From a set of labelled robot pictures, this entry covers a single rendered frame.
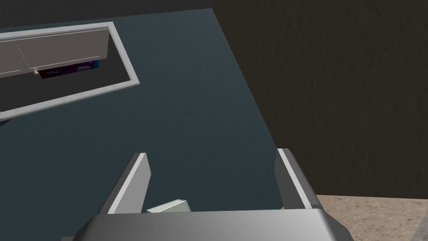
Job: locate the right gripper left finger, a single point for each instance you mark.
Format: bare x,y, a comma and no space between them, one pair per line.
133,187

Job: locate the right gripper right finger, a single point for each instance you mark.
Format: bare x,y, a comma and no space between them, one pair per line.
294,184

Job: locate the pale grey small box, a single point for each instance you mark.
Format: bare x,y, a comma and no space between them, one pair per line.
170,207

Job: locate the small brass door knob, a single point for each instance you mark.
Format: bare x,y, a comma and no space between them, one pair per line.
35,71

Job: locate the grey door leaf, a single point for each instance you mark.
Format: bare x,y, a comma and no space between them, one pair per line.
63,48

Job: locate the purple wall picture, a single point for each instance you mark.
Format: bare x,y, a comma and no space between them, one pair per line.
72,69

